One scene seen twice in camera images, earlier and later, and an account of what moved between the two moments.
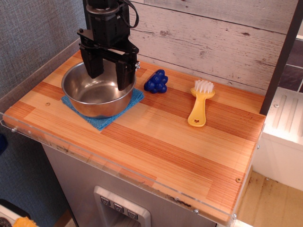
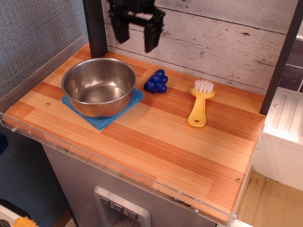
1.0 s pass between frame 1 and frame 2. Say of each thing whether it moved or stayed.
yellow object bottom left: stayed
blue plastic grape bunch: stayed
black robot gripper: moved
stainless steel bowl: stayed
